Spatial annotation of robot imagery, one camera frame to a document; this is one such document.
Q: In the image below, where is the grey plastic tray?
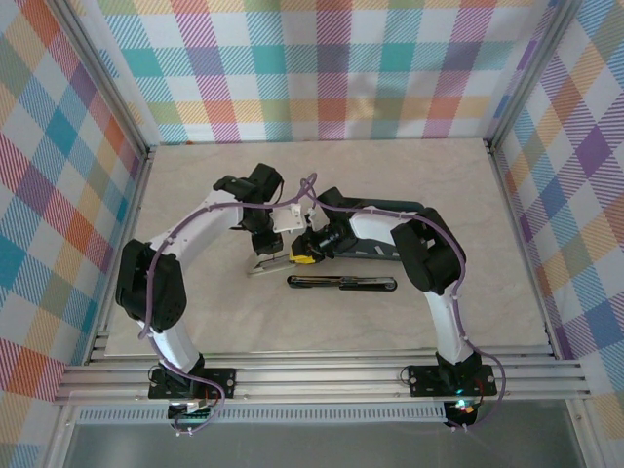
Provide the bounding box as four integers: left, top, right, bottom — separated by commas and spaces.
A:
333, 196, 425, 263

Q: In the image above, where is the aluminium slotted frame beam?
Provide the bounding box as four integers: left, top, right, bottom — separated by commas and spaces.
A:
51, 358, 594, 406

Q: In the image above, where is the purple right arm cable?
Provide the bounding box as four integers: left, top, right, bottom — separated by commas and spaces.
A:
311, 192, 506, 433

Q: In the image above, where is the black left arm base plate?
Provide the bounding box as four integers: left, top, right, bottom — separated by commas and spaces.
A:
148, 368, 237, 401

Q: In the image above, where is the aluminium side frame rail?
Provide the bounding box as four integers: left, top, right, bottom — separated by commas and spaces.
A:
485, 138, 562, 360
82, 145, 157, 365

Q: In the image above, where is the white slotted cable duct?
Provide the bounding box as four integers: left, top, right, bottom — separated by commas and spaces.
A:
77, 402, 448, 424

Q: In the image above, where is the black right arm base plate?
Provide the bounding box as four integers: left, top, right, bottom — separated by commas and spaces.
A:
408, 364, 497, 397

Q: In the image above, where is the aluminium upright frame post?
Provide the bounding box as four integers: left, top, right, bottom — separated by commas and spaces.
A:
58, 0, 157, 152
482, 0, 586, 147

